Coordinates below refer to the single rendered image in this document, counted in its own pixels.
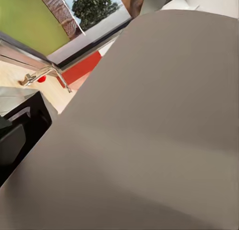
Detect paper coffee filter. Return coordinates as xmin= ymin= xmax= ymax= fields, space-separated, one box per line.
xmin=0 ymin=9 xmax=239 ymax=230

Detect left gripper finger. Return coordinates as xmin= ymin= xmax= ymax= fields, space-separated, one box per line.
xmin=0 ymin=124 xmax=26 ymax=183

